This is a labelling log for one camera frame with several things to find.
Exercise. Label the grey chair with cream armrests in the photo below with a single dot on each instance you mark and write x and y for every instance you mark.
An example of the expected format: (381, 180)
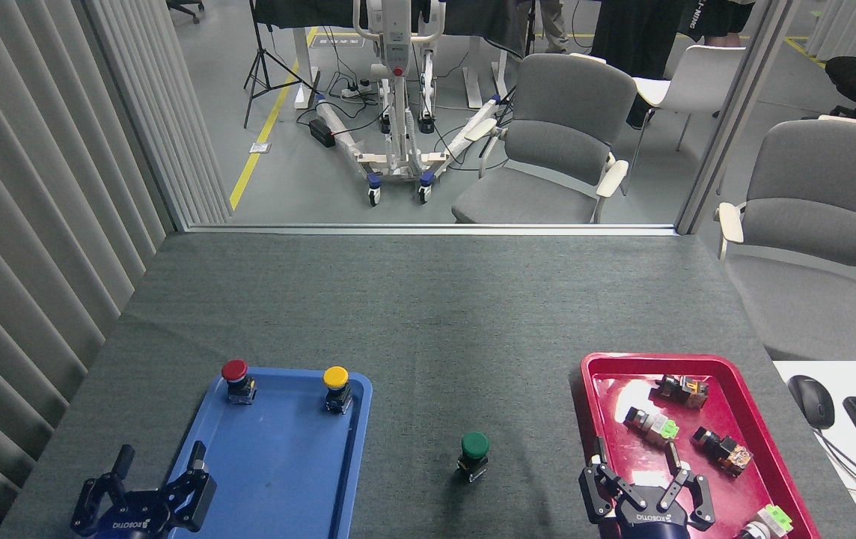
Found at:
(555, 150)
(824, 224)

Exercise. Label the yellow push button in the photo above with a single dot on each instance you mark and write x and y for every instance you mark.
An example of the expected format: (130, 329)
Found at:
(335, 376)

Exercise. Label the white power strip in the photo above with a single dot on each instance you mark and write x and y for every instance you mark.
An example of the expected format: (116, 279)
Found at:
(357, 91)

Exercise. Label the silver frame post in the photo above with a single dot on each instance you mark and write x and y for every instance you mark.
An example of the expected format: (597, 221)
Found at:
(735, 120)

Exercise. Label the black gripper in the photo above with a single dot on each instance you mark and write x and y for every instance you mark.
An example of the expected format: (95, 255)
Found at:
(652, 524)
(132, 520)

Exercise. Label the green push button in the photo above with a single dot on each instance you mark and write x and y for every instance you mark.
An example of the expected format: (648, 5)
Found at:
(474, 445)

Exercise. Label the white green switch module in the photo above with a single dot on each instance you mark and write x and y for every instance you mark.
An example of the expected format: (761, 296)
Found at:
(652, 427)
(768, 522)

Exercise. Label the red push button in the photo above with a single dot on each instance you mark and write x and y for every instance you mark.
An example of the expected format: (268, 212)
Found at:
(234, 370)

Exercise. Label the white wheeled stand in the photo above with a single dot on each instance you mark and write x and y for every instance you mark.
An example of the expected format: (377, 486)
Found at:
(398, 52)

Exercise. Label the blue plastic tray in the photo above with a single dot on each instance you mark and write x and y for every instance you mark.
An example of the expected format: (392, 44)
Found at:
(286, 479)

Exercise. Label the person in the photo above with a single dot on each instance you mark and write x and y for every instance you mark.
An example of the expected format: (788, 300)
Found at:
(634, 34)
(554, 26)
(720, 19)

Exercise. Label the black power adapter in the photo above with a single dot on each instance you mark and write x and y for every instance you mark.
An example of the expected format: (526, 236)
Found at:
(321, 132)

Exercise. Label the silver frame rail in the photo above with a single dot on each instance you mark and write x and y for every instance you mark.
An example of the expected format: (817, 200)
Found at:
(428, 230)

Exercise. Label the red plastic tray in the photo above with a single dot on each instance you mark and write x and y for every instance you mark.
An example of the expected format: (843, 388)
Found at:
(738, 415)

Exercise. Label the black computer mouse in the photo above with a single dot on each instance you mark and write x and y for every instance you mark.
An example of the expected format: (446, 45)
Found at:
(811, 400)

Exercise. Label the black tripod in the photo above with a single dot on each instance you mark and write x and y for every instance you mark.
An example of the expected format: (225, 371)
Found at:
(260, 64)

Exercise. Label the black orange switch module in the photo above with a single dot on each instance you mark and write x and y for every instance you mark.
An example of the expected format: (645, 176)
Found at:
(723, 451)
(679, 391)

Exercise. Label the white plastic chair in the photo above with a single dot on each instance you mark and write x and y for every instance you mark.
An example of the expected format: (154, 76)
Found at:
(705, 78)

